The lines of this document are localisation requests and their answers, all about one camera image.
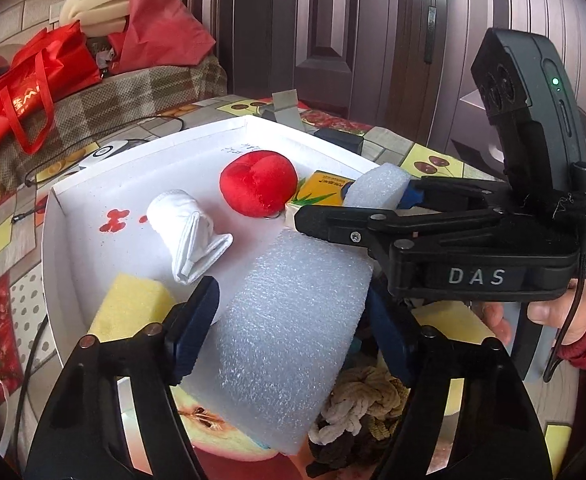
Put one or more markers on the white cardboard box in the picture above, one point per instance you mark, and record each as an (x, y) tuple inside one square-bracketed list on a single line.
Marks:
[(138, 180)]

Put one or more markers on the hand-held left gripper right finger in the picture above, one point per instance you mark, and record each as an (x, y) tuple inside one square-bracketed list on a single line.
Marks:
[(390, 330)]

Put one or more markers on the small white foam block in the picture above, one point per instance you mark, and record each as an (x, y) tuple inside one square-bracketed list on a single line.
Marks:
[(378, 185)]

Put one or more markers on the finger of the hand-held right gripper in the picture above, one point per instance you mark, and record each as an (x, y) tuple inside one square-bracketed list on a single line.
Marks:
[(353, 230), (453, 191)]

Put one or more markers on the yellow green packet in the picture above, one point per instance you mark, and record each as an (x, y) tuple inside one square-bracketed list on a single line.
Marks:
[(323, 187)]

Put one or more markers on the person's right hand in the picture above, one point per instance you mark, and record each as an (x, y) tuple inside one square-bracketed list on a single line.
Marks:
[(558, 315)]

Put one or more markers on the grey cardboard piece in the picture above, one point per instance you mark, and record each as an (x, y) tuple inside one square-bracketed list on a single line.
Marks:
[(285, 102)]

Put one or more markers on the red plush ball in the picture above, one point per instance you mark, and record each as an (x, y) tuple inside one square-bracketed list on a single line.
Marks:
[(258, 185)]

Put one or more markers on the white power bank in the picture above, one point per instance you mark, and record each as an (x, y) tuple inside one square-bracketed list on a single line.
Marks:
[(105, 152)]

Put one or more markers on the large white foam sheet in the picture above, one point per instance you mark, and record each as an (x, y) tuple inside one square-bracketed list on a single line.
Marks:
[(283, 330)]

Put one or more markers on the red nonwoven bag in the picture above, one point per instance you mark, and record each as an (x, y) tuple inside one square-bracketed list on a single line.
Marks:
[(163, 30)]

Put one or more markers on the plaid covered bench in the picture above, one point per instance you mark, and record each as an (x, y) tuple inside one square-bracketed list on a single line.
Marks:
[(123, 95)]

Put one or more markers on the cream foam strips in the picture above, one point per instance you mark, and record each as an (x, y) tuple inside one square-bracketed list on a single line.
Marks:
[(98, 5)]

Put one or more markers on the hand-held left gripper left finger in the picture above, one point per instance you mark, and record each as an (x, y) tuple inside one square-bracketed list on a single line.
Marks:
[(195, 320)]

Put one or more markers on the white rolled cloth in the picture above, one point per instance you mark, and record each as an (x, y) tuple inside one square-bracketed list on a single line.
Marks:
[(183, 225)]

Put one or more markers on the dark wooden door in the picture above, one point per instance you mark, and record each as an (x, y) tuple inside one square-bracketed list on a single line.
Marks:
[(348, 20)]

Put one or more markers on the dark grey block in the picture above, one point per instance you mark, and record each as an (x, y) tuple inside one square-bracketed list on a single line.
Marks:
[(340, 140)]

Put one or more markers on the red shopping bag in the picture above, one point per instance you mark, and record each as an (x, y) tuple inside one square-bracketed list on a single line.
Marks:
[(38, 75)]

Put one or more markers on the fruit print tablecloth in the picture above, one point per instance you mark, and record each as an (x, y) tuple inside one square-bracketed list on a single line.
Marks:
[(423, 160)]

